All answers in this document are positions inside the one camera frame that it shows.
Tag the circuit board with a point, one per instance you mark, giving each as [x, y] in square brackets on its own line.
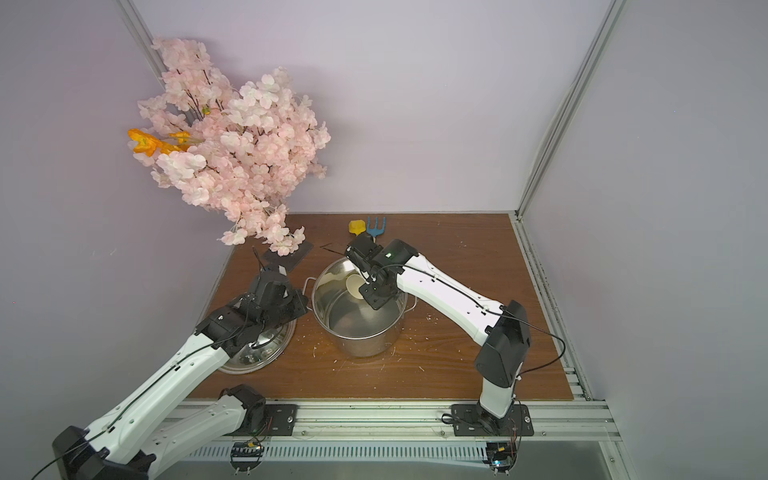
[245, 456]
[501, 457]

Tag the pink cherry blossom tree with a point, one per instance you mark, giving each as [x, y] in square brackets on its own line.
[249, 147]

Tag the stainless steel pot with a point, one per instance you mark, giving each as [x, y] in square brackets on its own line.
[356, 329]

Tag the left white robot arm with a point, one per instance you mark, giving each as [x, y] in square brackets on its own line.
[129, 442]

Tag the yellow toy spatula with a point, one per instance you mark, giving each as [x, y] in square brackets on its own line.
[356, 227]

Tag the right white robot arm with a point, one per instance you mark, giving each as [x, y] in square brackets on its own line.
[501, 331]

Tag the left circuit board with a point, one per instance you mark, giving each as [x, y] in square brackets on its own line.
[245, 456]

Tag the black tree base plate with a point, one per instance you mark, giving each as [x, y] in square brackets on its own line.
[273, 261]

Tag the blue toy fork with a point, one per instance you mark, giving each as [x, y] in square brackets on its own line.
[376, 226]

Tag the orange artificial flower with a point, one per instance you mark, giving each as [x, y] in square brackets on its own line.
[147, 144]

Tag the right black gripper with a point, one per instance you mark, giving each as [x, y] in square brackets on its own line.
[363, 252]

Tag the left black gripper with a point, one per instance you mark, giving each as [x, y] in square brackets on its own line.
[279, 274]

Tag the aluminium frame rail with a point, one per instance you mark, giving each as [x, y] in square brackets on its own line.
[424, 420]

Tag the right circuit board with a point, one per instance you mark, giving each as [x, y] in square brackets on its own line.
[501, 457]

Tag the steel pot lid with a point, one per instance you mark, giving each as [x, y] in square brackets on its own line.
[259, 354]

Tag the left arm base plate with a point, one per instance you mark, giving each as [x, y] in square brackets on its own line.
[269, 420]

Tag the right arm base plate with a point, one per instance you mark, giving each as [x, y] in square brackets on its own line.
[472, 420]

